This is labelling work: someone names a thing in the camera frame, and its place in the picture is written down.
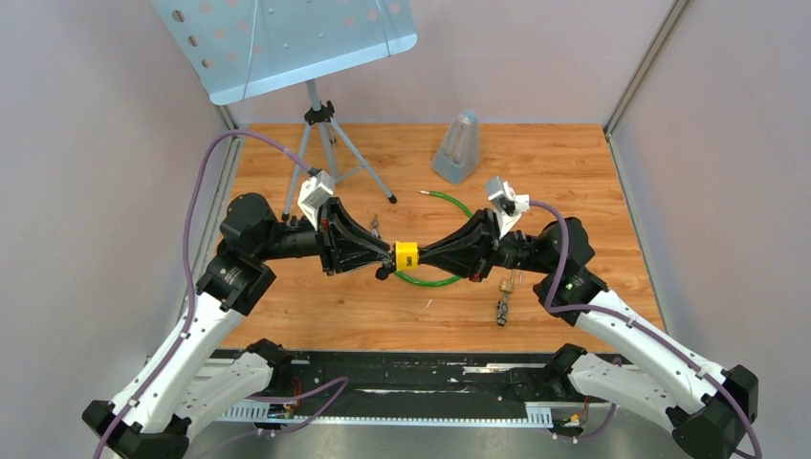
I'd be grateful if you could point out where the yellow padlock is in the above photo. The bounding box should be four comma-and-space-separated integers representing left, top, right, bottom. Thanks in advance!
393, 241, 419, 272

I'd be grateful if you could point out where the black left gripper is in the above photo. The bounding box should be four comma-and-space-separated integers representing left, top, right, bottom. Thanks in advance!
255, 196, 390, 275

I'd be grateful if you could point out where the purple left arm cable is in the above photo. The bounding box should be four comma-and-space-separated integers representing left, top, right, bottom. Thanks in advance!
91, 129, 351, 459

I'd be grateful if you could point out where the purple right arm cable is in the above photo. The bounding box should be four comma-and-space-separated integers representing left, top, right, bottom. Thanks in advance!
529, 199, 765, 459

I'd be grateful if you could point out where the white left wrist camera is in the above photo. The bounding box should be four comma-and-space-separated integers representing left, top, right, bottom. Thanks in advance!
297, 169, 336, 228

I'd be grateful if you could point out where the blue translucent metronome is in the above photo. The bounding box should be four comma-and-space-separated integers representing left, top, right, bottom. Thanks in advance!
430, 110, 480, 186

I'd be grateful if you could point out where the grey music stand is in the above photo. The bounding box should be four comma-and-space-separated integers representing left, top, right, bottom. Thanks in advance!
148, 0, 419, 220

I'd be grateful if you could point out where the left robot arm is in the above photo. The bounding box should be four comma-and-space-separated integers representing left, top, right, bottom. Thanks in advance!
82, 193, 392, 458

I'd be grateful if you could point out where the small brass padlock with keys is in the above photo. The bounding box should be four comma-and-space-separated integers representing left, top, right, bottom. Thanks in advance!
495, 270, 523, 327

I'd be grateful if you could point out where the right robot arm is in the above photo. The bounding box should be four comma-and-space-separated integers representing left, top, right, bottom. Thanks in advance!
396, 209, 763, 458

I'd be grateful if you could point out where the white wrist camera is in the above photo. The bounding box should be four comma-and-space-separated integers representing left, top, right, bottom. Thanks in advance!
486, 176, 530, 238
297, 169, 336, 228

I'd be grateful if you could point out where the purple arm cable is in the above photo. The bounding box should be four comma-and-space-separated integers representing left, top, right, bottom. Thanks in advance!
91, 129, 351, 459
529, 199, 765, 459

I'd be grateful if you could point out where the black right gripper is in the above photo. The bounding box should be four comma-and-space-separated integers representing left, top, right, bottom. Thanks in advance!
418, 207, 555, 283

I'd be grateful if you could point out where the green cable lock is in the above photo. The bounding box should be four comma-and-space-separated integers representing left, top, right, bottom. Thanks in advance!
392, 187, 483, 288

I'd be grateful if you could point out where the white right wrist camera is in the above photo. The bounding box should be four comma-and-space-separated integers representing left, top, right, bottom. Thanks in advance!
486, 176, 530, 238

